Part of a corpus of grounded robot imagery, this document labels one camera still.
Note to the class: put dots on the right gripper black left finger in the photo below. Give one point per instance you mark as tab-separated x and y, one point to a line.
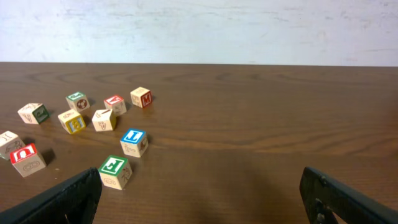
73	201

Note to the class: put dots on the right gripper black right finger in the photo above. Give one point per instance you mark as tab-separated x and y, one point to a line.
325	198

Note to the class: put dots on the green letter F wooden block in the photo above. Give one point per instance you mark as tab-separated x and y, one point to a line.
115	172

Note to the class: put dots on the red letter U wooden block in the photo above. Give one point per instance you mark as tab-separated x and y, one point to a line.
27	160

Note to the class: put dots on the blue letter L wooden block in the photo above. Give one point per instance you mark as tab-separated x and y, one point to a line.
134	142

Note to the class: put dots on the yellow framed wooden block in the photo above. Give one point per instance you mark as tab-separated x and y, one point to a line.
72	121

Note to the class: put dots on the plain pictured wooden block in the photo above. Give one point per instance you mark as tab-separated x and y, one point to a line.
104	120

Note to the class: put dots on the plain block left near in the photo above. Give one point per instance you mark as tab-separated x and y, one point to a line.
9	142

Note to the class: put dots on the dark green side wooden block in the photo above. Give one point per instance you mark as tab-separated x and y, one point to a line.
33	113

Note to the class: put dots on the green letter J wooden block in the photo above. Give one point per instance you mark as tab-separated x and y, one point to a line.
78	101

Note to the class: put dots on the red letter A wooden block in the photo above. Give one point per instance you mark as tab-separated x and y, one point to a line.
117	104

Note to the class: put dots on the red letter M wooden block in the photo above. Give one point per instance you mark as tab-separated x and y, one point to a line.
141	97

